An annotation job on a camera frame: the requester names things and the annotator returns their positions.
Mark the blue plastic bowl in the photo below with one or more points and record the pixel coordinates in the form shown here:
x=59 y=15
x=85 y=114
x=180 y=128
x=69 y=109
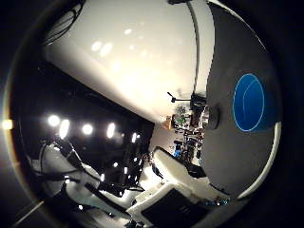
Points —
x=250 y=103

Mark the dark grey table mat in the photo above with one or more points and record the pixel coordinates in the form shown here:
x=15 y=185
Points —
x=234 y=158

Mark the black camera tripod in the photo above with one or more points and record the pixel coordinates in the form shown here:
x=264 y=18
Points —
x=182 y=100

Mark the green potted plant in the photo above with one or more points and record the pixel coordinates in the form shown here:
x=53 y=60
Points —
x=180 y=114

